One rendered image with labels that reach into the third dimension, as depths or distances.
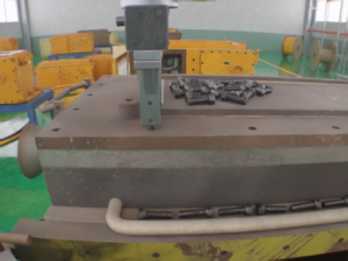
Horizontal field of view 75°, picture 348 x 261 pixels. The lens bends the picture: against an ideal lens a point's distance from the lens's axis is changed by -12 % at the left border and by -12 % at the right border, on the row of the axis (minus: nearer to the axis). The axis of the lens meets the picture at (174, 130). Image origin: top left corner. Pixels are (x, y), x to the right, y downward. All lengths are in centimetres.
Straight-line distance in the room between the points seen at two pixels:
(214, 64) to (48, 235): 279
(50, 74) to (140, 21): 651
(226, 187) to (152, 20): 27
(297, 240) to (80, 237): 33
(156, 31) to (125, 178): 22
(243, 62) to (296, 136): 273
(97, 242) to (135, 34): 28
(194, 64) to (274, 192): 266
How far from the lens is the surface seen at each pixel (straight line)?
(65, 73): 667
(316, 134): 43
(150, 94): 33
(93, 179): 42
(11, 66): 346
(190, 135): 36
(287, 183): 45
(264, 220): 40
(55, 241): 42
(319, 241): 46
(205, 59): 301
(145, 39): 29
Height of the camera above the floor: 151
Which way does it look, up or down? 23 degrees down
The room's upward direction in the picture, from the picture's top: straight up
